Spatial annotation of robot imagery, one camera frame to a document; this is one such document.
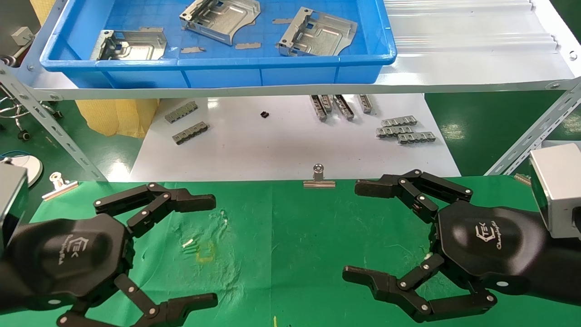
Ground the white metal shelf board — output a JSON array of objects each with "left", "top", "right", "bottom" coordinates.
[{"left": 0, "top": 0, "right": 581, "bottom": 101}]

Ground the green table cloth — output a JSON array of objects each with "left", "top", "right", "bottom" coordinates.
[{"left": 0, "top": 178, "right": 581, "bottom": 327}]

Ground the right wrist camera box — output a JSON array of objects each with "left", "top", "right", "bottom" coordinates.
[{"left": 529, "top": 142, "right": 581, "bottom": 240}]

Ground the white ribbed panel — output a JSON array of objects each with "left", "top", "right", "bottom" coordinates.
[{"left": 384, "top": 0, "right": 560, "bottom": 55}]

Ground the chrome stool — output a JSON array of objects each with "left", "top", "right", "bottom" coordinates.
[{"left": 0, "top": 82, "right": 31, "bottom": 141}]

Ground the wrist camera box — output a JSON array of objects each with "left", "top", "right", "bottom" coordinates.
[
  {"left": 0, "top": 163, "right": 29, "bottom": 255},
  {"left": 529, "top": 142, "right": 581, "bottom": 240}
]

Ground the small grey box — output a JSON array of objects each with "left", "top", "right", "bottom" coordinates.
[{"left": 11, "top": 26, "right": 35, "bottom": 46}]

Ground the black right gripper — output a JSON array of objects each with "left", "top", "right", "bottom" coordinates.
[{"left": 342, "top": 169, "right": 550, "bottom": 324}]

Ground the slotted steel shelf leg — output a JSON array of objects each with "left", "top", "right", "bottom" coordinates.
[
  {"left": 0, "top": 61, "right": 108, "bottom": 182},
  {"left": 483, "top": 78, "right": 581, "bottom": 177}
]

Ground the blue plastic bin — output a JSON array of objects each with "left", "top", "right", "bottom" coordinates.
[{"left": 40, "top": 0, "right": 398, "bottom": 90}]

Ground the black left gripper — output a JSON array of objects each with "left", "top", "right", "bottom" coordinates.
[{"left": 7, "top": 183, "right": 218, "bottom": 327}]

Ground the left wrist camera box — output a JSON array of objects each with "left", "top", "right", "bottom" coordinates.
[{"left": 0, "top": 163, "right": 29, "bottom": 255}]

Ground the stamped sheet metal bracket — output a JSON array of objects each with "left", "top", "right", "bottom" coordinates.
[
  {"left": 90, "top": 30, "right": 167, "bottom": 62},
  {"left": 277, "top": 6, "right": 358, "bottom": 57},
  {"left": 179, "top": 0, "right": 262, "bottom": 46}
]

